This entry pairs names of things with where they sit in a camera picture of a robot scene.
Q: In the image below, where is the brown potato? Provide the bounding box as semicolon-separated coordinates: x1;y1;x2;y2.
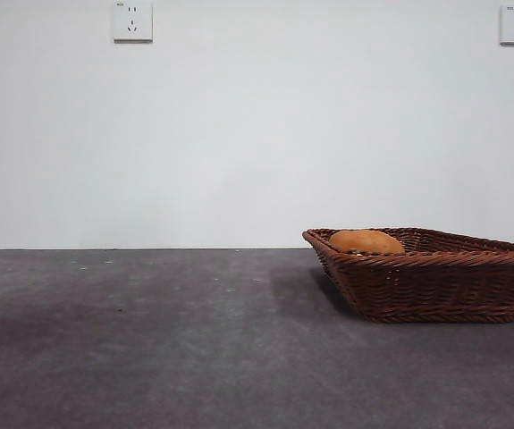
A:
328;229;406;256

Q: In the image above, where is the brown wicker basket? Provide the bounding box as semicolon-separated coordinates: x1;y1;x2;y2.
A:
301;227;514;324

